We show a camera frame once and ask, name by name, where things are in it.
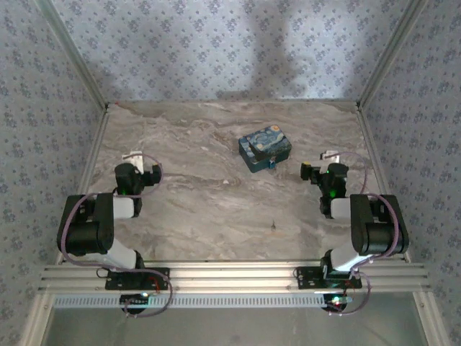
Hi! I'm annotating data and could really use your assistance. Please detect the starry night print tin box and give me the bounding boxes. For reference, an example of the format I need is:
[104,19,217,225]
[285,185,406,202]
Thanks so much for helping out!
[237,124,292,174]

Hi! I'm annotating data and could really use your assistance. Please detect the right controller board with LED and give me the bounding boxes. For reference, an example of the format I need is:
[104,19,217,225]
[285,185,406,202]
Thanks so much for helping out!
[323,293,357,313]

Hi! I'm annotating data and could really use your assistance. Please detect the controller board with led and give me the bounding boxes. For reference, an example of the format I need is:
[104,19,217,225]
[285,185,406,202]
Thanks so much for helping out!
[323,293,357,313]
[119,293,151,311]

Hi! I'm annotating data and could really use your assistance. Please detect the left controller board with LED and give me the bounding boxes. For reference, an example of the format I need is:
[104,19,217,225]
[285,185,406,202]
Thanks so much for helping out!
[119,293,151,311]

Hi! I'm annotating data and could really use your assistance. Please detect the purple left wrist camera cable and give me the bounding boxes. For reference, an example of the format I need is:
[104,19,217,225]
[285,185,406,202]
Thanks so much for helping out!
[138,152,164,198]

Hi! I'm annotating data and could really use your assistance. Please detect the purple wrist camera cable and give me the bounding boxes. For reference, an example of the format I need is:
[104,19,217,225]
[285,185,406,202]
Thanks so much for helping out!
[138,152,164,198]
[336,151,369,198]

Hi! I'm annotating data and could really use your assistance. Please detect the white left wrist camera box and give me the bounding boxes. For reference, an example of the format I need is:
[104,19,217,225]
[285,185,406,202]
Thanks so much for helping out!
[121,151,146,167]

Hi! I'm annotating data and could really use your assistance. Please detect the purple right wrist camera cable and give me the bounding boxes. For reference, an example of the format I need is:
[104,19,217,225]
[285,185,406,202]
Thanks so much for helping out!
[336,151,369,198]

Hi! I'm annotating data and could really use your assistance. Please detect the aluminium table side rail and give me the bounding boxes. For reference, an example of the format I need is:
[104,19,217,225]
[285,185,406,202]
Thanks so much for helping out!
[355,104,412,263]
[53,106,111,264]

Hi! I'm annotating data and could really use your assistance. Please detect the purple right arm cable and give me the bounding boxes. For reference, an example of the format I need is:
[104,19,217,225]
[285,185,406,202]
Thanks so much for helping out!
[354,193,401,272]

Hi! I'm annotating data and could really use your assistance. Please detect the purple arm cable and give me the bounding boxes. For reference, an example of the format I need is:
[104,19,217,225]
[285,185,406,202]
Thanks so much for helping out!
[58,193,109,268]
[354,193,401,272]

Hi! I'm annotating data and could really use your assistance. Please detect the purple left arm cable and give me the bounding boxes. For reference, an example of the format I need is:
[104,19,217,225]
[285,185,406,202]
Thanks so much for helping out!
[58,193,109,268]

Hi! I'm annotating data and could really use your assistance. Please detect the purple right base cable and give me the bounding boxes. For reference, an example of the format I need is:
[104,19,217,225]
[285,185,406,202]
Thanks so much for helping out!
[328,270,372,317]

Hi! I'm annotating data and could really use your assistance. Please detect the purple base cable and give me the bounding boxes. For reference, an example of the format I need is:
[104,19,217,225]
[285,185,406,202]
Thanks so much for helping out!
[121,269,174,319]
[328,270,372,317]

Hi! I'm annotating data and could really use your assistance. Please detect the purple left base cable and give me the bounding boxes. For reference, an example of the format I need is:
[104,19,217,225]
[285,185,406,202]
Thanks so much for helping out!
[121,269,174,319]

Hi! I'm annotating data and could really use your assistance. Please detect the aluminium mounting rail beam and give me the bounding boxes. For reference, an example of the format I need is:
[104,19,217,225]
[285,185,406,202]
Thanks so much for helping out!
[37,262,431,292]

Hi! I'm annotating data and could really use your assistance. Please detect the aluminium frame post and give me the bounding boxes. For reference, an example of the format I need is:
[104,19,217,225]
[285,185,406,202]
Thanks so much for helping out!
[35,0,110,111]
[356,0,429,111]

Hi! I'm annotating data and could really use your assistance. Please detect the grey slotted cable duct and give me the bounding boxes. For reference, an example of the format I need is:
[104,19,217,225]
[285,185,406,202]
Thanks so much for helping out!
[51,292,357,310]

